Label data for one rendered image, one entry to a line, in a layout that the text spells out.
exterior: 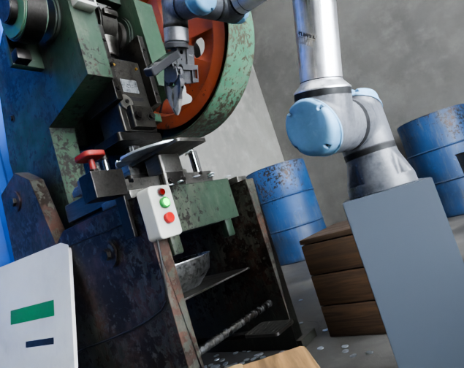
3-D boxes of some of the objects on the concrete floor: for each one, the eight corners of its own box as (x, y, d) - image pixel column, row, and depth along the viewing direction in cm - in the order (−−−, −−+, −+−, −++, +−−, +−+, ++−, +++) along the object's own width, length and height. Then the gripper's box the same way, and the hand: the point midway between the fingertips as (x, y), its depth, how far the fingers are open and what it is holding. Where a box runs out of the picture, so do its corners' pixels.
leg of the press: (317, 336, 133) (243, 107, 143) (303, 350, 124) (226, 105, 134) (158, 345, 188) (113, 179, 198) (141, 355, 179) (94, 181, 189)
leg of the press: (229, 428, 91) (132, 93, 100) (198, 460, 82) (95, 88, 91) (57, 405, 145) (6, 190, 155) (27, 423, 136) (-26, 193, 146)
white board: (79, 452, 102) (67, 239, 118) (-2, 439, 128) (-2, 267, 145) (83, 450, 103) (71, 239, 119) (2, 438, 129) (1, 267, 146)
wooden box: (466, 287, 135) (433, 197, 139) (457, 329, 105) (414, 212, 108) (362, 299, 159) (336, 222, 162) (329, 336, 128) (298, 241, 132)
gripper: (199, 43, 111) (202, 114, 116) (182, 47, 118) (185, 114, 123) (175, 40, 106) (179, 115, 110) (158, 44, 112) (163, 115, 117)
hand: (175, 111), depth 114 cm, fingers closed
